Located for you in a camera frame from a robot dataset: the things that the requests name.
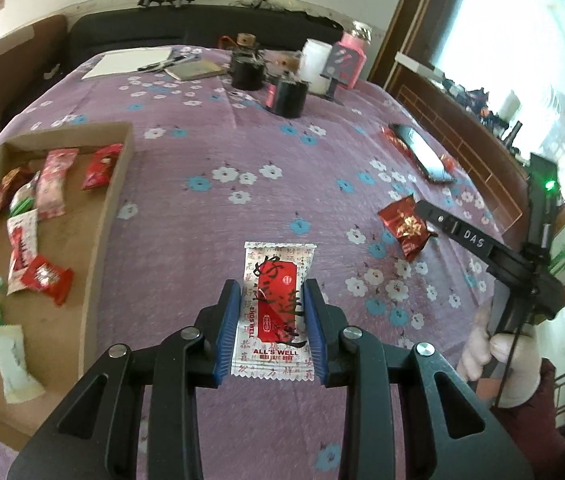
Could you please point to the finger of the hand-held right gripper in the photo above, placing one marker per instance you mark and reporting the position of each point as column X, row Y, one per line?
column 462, row 234

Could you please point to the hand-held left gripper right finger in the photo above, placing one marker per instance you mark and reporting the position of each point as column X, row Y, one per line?
column 315, row 330

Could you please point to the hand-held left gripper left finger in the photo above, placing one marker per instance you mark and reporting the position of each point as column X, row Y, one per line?
column 227, row 330

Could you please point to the white red-label snack packet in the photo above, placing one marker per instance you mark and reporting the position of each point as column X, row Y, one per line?
column 275, row 270
column 22, row 250

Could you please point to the cardboard box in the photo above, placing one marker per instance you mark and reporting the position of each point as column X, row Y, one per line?
column 62, row 245

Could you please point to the person's right hand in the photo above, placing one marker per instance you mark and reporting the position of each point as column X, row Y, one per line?
column 517, row 375

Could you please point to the black smartphone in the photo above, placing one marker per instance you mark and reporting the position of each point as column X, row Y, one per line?
column 422, row 152

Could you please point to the wooden sideboard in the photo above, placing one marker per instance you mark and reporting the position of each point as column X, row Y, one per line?
column 467, row 125

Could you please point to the red gold snack packet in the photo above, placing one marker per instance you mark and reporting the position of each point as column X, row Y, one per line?
column 390, row 136

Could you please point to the white cup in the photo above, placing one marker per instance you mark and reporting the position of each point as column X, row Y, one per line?
column 509, row 105

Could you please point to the black gadget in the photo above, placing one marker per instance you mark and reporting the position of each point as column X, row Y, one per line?
column 474, row 95

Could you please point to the purple floral tablecloth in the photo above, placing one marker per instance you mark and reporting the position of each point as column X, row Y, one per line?
column 262, row 160

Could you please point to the small red white-print packet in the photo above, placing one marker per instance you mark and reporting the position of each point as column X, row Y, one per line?
column 45, row 276

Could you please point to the bright red snack packet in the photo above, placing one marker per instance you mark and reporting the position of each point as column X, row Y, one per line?
column 102, row 165

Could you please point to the black card stand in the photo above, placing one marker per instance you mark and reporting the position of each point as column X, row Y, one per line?
column 337, row 67

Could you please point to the pink jar with silver lid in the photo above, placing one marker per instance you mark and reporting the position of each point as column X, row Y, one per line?
column 356, row 52

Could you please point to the plain white snack packet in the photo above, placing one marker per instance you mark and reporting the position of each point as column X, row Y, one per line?
column 15, row 365

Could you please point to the white jar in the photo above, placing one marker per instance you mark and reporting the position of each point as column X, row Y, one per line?
column 317, row 67

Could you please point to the black jar with red label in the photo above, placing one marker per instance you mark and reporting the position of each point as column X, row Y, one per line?
column 290, row 96

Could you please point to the pink snack packet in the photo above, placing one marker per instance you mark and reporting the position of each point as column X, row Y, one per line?
column 55, row 182

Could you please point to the tan notebook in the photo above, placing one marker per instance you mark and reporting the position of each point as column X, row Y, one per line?
column 197, row 69

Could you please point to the white paper sheet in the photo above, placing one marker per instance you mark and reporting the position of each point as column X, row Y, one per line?
column 127, row 62

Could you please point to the black sofa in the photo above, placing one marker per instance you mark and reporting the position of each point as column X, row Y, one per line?
column 162, row 25

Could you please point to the white crumpled paper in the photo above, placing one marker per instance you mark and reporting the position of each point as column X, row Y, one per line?
column 52, row 71

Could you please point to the wooden door frame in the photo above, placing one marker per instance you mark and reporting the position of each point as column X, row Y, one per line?
column 402, row 10

